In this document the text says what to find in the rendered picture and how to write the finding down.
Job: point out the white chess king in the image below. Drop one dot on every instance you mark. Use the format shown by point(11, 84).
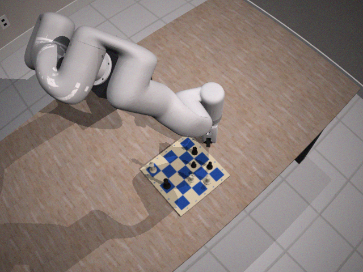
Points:
point(152, 168)

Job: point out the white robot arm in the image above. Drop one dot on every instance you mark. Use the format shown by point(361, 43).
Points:
point(130, 87)

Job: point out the blue and cream chessboard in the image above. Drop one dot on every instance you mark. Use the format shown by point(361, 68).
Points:
point(174, 163)

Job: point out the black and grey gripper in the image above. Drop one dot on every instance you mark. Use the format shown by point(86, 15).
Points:
point(211, 136)

